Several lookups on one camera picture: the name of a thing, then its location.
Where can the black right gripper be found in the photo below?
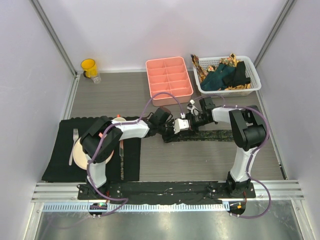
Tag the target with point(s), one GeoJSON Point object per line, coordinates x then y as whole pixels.
{"type": "Point", "coordinates": [189, 116]}

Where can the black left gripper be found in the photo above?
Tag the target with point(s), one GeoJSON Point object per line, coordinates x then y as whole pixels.
{"type": "Point", "coordinates": [173, 137]}

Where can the dark patterned necktie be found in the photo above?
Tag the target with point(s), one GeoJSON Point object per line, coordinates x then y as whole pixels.
{"type": "Point", "coordinates": [201, 136]}

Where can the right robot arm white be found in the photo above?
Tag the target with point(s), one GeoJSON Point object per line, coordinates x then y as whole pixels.
{"type": "Point", "coordinates": [249, 131]}

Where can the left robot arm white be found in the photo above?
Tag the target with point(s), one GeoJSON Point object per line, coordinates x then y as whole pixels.
{"type": "Point", "coordinates": [101, 139]}

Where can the teal green tie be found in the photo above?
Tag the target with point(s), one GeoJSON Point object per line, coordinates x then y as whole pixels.
{"type": "Point", "coordinates": [214, 79]}

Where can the orange mug white inside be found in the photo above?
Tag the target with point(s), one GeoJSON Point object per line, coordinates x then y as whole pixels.
{"type": "Point", "coordinates": [118, 118]}

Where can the black tie in basket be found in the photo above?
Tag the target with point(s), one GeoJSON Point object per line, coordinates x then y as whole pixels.
{"type": "Point", "coordinates": [237, 77]}

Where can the pink divided organizer tray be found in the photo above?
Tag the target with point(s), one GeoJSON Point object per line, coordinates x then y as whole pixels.
{"type": "Point", "coordinates": [170, 77]}

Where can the black scalloped placemat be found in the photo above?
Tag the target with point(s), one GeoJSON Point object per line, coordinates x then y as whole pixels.
{"type": "Point", "coordinates": [59, 170]}

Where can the yellow floral tie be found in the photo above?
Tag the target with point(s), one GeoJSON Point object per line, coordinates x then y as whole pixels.
{"type": "Point", "coordinates": [202, 72]}

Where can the white plastic basket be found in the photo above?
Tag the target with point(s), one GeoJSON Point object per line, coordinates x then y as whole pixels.
{"type": "Point", "coordinates": [250, 72]}

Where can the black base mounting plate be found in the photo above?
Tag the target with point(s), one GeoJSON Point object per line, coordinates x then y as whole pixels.
{"type": "Point", "coordinates": [164, 192]}

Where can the clear small glass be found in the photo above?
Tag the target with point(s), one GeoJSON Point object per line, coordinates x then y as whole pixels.
{"type": "Point", "coordinates": [96, 79]}

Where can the silver fork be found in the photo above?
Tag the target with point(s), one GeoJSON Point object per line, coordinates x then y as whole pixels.
{"type": "Point", "coordinates": [74, 138]}

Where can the pink and cream plate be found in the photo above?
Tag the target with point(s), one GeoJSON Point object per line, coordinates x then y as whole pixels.
{"type": "Point", "coordinates": [79, 157]}

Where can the yellow plastic cup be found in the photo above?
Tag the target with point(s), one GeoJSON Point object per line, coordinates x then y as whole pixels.
{"type": "Point", "coordinates": [89, 67]}

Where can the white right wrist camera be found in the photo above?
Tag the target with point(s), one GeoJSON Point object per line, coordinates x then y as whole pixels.
{"type": "Point", "coordinates": [192, 108]}

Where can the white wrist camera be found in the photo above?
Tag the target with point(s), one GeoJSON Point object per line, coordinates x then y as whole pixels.
{"type": "Point", "coordinates": [192, 108]}
{"type": "Point", "coordinates": [180, 125]}

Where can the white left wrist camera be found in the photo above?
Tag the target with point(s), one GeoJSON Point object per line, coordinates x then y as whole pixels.
{"type": "Point", "coordinates": [180, 125]}

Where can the knife with patterned handle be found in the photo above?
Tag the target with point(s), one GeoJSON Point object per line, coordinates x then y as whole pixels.
{"type": "Point", "coordinates": [121, 154]}

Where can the aluminium frame rail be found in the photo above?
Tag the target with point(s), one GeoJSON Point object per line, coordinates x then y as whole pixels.
{"type": "Point", "coordinates": [62, 197]}

